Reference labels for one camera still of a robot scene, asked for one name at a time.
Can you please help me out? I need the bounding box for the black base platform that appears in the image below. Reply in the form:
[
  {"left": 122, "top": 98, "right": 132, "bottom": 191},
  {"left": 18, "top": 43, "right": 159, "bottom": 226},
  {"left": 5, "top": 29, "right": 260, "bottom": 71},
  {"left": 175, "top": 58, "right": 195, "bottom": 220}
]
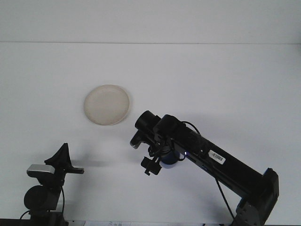
[{"left": 0, "top": 218, "right": 31, "bottom": 226}]

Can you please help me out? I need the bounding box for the pale round plate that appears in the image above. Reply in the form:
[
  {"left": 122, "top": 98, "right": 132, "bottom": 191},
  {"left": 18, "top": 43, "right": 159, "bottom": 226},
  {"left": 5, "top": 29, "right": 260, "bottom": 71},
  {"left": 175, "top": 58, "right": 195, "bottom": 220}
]
[{"left": 83, "top": 84, "right": 131, "bottom": 127}]

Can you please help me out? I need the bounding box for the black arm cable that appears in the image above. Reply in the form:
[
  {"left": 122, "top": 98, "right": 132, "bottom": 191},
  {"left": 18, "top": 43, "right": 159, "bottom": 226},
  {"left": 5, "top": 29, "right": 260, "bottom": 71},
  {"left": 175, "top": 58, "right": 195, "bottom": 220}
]
[
  {"left": 20, "top": 185, "right": 66, "bottom": 220},
  {"left": 181, "top": 121, "right": 236, "bottom": 219}
]

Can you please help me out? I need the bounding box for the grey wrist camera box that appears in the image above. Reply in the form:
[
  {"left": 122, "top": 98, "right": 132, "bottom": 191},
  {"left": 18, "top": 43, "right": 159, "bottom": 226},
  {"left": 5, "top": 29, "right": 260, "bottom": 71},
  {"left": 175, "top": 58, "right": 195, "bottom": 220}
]
[
  {"left": 130, "top": 131, "right": 143, "bottom": 149},
  {"left": 26, "top": 164, "right": 56, "bottom": 178}
]

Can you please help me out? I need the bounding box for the pale blue cup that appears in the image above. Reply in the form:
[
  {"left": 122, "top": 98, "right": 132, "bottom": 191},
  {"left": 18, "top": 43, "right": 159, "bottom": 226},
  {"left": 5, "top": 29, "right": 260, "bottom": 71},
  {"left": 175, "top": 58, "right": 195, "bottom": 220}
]
[{"left": 160, "top": 150, "right": 181, "bottom": 170}]

